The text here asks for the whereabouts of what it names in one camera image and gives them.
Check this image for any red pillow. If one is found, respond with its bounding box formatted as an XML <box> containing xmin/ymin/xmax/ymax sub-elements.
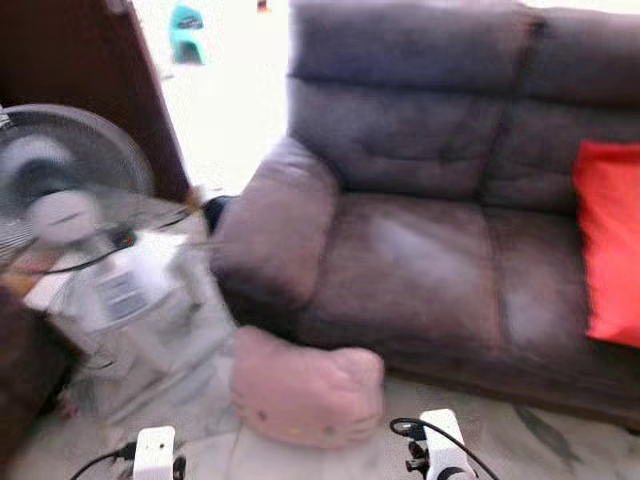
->
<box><xmin>573</xmin><ymin>140</ymin><xmax>640</xmax><ymax>348</ymax></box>

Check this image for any pink cat face pillow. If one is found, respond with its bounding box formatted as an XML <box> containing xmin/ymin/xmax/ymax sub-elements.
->
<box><xmin>230</xmin><ymin>325</ymin><xmax>386</xmax><ymax>450</ymax></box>

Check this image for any dark grey fabric sofa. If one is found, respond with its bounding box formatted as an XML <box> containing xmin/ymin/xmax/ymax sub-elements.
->
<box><xmin>208</xmin><ymin>0</ymin><xmax>640</xmax><ymax>427</ymax></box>

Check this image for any black power strip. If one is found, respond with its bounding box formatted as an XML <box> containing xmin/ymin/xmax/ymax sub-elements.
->
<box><xmin>110</xmin><ymin>228</ymin><xmax>140</xmax><ymax>250</ymax></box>

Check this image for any white standing fan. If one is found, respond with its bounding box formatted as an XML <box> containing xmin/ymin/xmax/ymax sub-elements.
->
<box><xmin>0</xmin><ymin>103</ymin><xmax>237</xmax><ymax>371</ymax></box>

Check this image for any dark wooden cabinet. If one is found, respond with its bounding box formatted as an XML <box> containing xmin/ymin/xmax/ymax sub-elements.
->
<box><xmin>0</xmin><ymin>0</ymin><xmax>193</xmax><ymax>204</ymax></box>

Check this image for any teal plastic stool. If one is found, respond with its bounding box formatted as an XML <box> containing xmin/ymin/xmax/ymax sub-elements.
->
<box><xmin>168</xmin><ymin>3</ymin><xmax>208</xmax><ymax>66</ymax></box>

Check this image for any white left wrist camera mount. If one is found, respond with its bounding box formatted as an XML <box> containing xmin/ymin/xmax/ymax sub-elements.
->
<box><xmin>133</xmin><ymin>426</ymin><xmax>177</xmax><ymax>480</ymax></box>

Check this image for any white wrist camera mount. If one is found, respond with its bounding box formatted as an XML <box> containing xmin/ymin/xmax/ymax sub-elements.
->
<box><xmin>133</xmin><ymin>426</ymin><xmax>177</xmax><ymax>480</ymax></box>
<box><xmin>420</xmin><ymin>409</ymin><xmax>476</xmax><ymax>480</ymax></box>

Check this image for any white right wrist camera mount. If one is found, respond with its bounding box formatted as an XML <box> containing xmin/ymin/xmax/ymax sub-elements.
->
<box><xmin>420</xmin><ymin>409</ymin><xmax>476</xmax><ymax>480</ymax></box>

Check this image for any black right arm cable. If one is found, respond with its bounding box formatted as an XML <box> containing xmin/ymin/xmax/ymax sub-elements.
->
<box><xmin>390</xmin><ymin>417</ymin><xmax>501</xmax><ymax>480</ymax></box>

